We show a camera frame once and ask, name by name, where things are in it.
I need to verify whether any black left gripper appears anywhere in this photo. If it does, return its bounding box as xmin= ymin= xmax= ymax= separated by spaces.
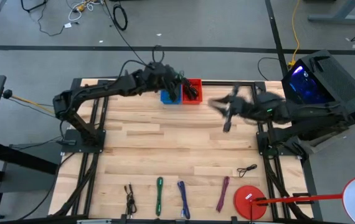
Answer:
xmin=144 ymin=62 xmax=183 ymax=103

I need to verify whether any magenta braided cable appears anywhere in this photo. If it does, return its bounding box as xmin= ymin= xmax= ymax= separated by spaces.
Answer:
xmin=215 ymin=176 xmax=231 ymax=213

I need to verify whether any black cable with white label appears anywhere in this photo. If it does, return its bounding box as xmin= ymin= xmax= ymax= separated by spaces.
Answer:
xmin=191 ymin=80 xmax=201 ymax=101

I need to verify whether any black USB cable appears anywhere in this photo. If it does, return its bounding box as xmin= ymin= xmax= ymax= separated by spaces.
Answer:
xmin=124 ymin=183 xmax=138 ymax=217

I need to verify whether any red plastic basket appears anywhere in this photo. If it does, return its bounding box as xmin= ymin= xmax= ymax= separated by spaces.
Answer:
xmin=182 ymin=78 xmax=204 ymax=105

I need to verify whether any black cable with red tie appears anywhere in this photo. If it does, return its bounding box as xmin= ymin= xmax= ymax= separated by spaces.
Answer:
xmin=182 ymin=79 xmax=193 ymax=101

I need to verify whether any yellow extension cord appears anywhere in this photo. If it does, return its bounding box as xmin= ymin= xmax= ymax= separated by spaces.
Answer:
xmin=288 ymin=0 xmax=303 ymax=68

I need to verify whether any coiled black floor cable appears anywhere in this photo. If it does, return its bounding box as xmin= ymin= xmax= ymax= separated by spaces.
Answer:
xmin=112 ymin=2 xmax=129 ymax=32

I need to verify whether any black computer tower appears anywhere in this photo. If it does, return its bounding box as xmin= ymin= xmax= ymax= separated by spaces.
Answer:
xmin=282 ymin=49 xmax=355 ymax=124

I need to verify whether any blue braided cable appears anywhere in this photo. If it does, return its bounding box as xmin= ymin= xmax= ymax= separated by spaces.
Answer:
xmin=177 ymin=180 xmax=192 ymax=220

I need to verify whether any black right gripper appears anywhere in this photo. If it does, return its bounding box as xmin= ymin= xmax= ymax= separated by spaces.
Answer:
xmin=207 ymin=85 xmax=260 ymax=133

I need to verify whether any blue plastic basket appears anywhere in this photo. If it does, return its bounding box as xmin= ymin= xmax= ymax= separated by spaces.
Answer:
xmin=159 ymin=88 xmax=183 ymax=105

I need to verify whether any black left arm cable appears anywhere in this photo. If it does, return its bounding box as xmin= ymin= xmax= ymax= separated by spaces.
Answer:
xmin=118 ymin=45 xmax=166 ymax=80

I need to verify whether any black aluminium table frame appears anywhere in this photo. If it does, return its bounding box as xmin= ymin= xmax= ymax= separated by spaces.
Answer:
xmin=48 ymin=78 xmax=315 ymax=220

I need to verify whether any grey computer stand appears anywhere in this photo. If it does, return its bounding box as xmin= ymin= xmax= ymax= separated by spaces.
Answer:
xmin=301 ymin=126 xmax=351 ymax=154

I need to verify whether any yellow rod with black knob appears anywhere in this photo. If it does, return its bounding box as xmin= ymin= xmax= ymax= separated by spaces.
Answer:
xmin=2 ymin=89 xmax=57 ymax=114

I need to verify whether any red desk lamp white shade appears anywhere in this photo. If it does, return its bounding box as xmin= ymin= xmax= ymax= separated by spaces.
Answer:
xmin=233 ymin=173 xmax=355 ymax=224

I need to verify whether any grey desk foot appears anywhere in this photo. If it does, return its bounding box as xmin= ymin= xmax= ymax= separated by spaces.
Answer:
xmin=307 ymin=0 xmax=355 ymax=25

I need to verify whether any black computer cable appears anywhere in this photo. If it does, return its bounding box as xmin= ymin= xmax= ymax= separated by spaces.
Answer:
xmin=257 ymin=56 xmax=289 ymax=82

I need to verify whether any long black floor cable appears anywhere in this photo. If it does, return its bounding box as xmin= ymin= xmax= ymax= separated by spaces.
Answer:
xmin=102 ymin=0 xmax=150 ymax=68

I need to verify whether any white cable bundle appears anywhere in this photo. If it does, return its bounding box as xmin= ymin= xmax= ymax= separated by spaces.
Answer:
xmin=67 ymin=0 xmax=104 ymax=22

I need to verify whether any thin black cable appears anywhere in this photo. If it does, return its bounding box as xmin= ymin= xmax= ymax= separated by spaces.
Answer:
xmin=236 ymin=164 xmax=258 ymax=179

